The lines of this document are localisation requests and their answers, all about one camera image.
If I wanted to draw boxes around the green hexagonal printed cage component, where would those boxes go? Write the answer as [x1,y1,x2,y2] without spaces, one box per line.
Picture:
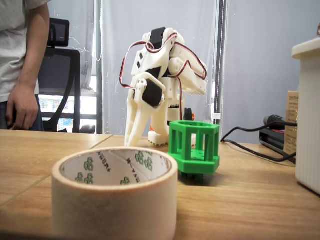
[167,119,221,181]

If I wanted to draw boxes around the person's hand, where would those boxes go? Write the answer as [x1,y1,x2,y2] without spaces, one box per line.
[5,83,41,131]

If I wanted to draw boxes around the black mesh office chair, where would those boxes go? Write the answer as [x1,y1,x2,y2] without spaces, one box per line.
[37,17,97,134]

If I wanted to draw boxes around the beige tape roll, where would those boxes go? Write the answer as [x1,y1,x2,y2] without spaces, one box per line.
[51,146,179,240]

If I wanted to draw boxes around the black power plug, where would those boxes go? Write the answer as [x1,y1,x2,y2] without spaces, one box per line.
[263,114,298,131]

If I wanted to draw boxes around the black power strip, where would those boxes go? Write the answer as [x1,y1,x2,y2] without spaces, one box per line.
[258,124,297,165]

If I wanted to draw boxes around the brown cardboard box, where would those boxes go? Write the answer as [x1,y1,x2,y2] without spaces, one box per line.
[283,90,300,157]

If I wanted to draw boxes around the person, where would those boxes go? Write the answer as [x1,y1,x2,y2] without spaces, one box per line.
[0,0,51,132]

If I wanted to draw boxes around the white ribbed container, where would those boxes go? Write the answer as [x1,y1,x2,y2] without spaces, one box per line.
[291,37,320,196]

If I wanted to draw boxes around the black power cable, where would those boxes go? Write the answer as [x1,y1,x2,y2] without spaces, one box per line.
[219,124,298,163]

